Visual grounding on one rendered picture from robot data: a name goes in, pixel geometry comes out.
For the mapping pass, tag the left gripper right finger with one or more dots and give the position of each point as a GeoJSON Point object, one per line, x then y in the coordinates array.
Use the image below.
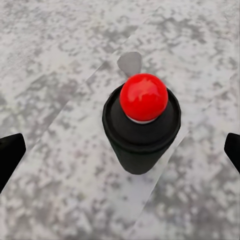
{"type": "Point", "coordinates": [232, 149]}

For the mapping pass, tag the pesticide atomizer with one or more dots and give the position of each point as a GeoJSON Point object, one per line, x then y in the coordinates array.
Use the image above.
{"type": "Point", "coordinates": [141, 118]}

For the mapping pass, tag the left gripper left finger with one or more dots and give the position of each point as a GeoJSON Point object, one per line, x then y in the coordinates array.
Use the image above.
{"type": "Point", "coordinates": [12, 149]}

